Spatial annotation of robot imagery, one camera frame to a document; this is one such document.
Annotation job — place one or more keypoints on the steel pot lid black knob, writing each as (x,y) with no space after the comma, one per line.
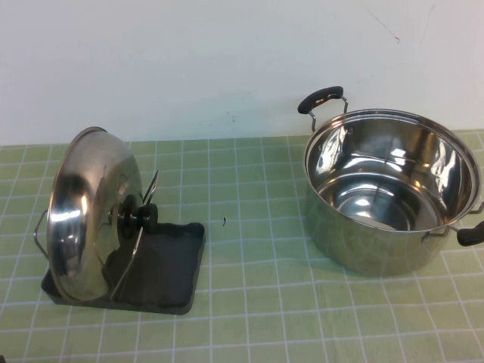
(83,208)

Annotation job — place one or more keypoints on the stainless steel cooking pot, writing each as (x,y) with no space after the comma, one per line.
(359,249)

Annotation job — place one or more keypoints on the black rectangular drip tray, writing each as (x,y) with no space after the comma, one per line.
(166,272)

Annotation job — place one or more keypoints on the green checkered tablecloth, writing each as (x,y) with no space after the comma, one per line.
(264,302)

